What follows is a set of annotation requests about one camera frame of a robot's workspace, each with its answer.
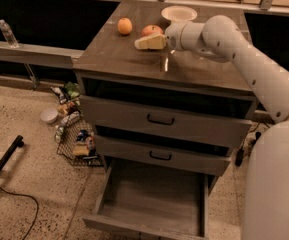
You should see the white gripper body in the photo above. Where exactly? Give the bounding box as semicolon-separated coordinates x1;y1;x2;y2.
165;22;184;51

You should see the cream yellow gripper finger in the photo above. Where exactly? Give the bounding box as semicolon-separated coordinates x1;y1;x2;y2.
134;33;166;50

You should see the red apple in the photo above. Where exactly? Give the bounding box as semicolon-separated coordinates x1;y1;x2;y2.
141;25;163;37

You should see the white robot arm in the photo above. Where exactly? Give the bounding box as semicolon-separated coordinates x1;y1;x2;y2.
134;15;289;240

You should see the white paper bowl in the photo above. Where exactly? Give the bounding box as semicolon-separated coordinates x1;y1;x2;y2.
161;6;197;23

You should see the small white bowl on floor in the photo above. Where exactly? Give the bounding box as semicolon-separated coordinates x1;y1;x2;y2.
40;108;58;124

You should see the orange fruit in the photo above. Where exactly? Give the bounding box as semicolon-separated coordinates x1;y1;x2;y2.
117;18;133;35

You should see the grey wooden drawer cabinet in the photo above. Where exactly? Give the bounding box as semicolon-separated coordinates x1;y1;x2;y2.
72;1;262;240

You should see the green snack bag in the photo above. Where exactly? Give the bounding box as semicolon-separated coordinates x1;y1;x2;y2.
64;82;81;99

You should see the blue snack packet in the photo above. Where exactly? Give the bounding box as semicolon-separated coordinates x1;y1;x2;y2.
76;129;90;142

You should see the clear plastic water bottle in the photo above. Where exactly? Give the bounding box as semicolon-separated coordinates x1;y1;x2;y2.
0;19;19;48

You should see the open bottom drawer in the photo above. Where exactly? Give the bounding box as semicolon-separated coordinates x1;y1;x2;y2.
83;159;208;240

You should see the black stand leg left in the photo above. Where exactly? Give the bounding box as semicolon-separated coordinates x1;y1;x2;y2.
0;135;24;172

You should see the top drawer with handle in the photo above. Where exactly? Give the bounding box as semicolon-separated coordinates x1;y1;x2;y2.
80;95;251;147

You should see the drawer with handle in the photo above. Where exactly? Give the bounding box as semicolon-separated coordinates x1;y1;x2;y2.
95;135;231;176
80;95;251;147

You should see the middle drawer with handle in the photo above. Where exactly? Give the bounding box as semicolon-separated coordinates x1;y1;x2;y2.
95;135;231;176

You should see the black wire basket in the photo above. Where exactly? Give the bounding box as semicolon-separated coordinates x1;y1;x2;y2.
56;120;103;167

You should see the black floor cable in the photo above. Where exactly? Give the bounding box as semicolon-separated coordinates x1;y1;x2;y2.
0;170;40;240

